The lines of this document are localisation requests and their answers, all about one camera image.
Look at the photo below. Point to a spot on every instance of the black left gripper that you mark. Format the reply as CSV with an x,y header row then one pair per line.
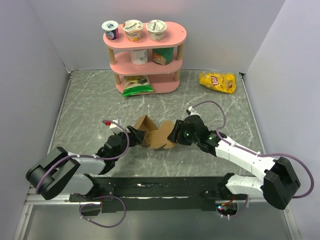
x,y
137,136

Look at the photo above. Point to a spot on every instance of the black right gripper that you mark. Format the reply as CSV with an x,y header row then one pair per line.
x,y
179,126

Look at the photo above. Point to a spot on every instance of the brown cardboard box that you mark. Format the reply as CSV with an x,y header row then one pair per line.
x,y
155,137

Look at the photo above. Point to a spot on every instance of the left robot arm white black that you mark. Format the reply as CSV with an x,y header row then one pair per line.
x,y
63,172

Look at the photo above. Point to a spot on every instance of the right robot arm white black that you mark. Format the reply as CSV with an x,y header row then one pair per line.
x,y
275,180

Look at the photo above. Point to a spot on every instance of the green snack box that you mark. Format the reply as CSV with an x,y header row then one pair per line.
x,y
162,56

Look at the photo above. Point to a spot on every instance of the green chip bag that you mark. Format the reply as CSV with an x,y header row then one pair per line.
x,y
134,85

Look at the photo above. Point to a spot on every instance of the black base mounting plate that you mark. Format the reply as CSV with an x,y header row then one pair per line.
x,y
158,193

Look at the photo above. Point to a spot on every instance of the yellow Lays chip bag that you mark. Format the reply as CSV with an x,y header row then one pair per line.
x,y
221,82

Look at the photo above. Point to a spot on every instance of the pink three-tier shelf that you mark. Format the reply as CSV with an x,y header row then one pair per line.
x,y
162,78

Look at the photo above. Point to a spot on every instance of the white cup middle shelf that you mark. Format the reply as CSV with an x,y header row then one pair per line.
x,y
139,57

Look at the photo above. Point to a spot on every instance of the orange Chobani yogurt cup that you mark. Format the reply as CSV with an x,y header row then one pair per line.
x,y
133,29

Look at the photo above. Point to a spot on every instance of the white Chobani yogurt cup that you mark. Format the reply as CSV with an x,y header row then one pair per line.
x,y
156,29

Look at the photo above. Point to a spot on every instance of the purple white yogurt cup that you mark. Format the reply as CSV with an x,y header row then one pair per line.
x,y
111,30

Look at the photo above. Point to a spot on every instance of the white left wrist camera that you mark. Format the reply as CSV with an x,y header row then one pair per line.
x,y
114,126

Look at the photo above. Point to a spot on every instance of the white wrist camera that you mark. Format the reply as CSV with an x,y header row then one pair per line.
x,y
192,112
114,126

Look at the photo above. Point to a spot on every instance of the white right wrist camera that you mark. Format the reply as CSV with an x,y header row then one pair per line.
x,y
192,112

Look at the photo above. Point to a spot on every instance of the aluminium rail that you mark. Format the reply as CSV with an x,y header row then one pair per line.
x,y
35,199

